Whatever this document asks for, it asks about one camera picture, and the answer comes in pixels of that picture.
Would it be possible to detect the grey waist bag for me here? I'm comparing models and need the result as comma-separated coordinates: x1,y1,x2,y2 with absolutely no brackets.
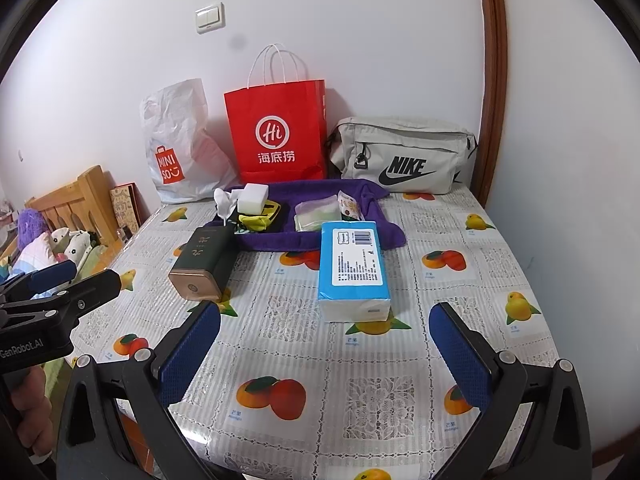
326,116,478,195

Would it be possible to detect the white spotted plush toy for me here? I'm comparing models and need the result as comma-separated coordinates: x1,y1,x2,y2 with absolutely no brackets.
50,227,93,266

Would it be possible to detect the brown wooden door frame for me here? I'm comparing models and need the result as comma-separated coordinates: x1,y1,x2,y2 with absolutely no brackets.
472,0,511,206

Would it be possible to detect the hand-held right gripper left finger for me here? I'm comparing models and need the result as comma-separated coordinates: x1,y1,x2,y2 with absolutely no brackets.
52,302,222,480

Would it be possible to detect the red paper bag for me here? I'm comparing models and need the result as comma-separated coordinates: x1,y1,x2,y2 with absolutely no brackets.
223,44,328,185

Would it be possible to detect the yellow pouch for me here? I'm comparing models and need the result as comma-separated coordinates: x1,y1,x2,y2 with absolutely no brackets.
235,200,282,234

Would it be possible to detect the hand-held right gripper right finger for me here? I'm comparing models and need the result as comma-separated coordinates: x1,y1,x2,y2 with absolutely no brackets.
429,302,593,480

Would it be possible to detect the purple fabric tray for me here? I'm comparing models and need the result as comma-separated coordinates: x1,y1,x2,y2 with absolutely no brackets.
207,177,407,252

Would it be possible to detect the clear plastic bag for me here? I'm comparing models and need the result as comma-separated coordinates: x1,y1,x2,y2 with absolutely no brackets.
294,195,337,233

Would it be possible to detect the wooden headboard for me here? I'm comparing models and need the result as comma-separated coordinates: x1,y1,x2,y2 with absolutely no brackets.
25,165,118,248

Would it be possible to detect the dark green gold tin box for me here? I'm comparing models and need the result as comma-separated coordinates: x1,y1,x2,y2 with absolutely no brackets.
168,225,237,304

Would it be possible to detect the green blanket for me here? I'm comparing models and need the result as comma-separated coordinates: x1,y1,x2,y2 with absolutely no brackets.
65,247,111,286

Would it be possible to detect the person's left hand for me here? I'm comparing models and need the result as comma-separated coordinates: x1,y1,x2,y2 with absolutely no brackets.
12,362,56,461

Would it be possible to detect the purple fuzzy cloth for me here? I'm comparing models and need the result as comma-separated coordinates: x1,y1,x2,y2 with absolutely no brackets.
16,208,51,256

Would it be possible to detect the white plastic shopping bag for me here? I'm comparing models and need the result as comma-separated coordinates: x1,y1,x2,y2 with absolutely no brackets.
140,78,241,204

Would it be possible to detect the white light switch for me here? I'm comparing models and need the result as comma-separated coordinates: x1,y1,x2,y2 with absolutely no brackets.
194,4,226,35

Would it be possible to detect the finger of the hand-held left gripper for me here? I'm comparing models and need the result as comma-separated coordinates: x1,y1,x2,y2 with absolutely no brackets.
49,270,122,319
0,260,78,297

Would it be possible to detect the patterned picture book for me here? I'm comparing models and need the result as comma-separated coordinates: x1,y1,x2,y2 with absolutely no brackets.
109,183,143,238

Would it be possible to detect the green tissue pack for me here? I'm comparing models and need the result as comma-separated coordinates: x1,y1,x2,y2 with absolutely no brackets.
296,212,326,233

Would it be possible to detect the white sponge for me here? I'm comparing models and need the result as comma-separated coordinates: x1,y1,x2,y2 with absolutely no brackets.
237,183,271,215

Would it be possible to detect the blue tissue pack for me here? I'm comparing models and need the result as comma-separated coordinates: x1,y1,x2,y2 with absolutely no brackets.
318,221,394,322

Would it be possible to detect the fruit print mask packet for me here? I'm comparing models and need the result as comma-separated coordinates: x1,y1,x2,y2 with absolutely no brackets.
336,190,365,222

